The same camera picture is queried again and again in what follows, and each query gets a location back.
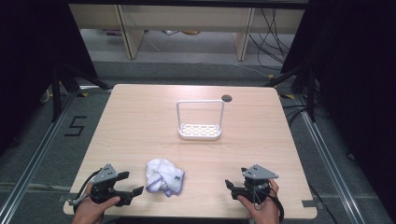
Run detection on black floor cables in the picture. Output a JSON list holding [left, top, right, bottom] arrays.
[[281, 102, 316, 126]]

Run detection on person's left hand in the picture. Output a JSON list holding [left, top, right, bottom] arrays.
[[72, 183, 121, 224]]

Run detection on black metal stand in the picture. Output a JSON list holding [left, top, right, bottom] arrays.
[[264, 62, 318, 123], [49, 62, 112, 123]]

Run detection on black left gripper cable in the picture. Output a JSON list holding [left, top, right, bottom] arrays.
[[68, 169, 103, 216]]

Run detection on black floor cable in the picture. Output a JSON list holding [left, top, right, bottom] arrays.
[[307, 182, 340, 224]]

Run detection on aluminium floor rail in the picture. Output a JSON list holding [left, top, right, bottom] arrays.
[[293, 93, 366, 224], [0, 91, 78, 224]]

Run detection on white cloth with purple edge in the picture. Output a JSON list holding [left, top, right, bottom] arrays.
[[145, 158, 186, 198]]

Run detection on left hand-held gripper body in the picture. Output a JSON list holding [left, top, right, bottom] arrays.
[[90, 163, 133, 207]]

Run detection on white rack with handle bar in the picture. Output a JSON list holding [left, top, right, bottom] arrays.
[[176, 99, 225, 141]]

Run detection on person's right hand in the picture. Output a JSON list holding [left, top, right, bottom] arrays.
[[236, 178, 280, 224]]

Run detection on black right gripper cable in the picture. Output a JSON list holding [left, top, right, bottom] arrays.
[[252, 183, 285, 224]]

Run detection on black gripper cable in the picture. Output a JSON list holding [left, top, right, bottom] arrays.
[[68, 169, 103, 216], [252, 183, 285, 224]]

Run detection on bundle of black cables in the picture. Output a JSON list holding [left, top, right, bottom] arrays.
[[247, 7, 293, 67]]

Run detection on beige wooden desk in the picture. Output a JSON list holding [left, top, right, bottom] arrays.
[[68, 3, 306, 62]]

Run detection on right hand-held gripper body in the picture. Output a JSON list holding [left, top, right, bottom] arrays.
[[241, 163, 279, 206]]

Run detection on dark curtain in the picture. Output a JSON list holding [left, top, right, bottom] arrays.
[[280, 0, 396, 216], [0, 0, 98, 157]]

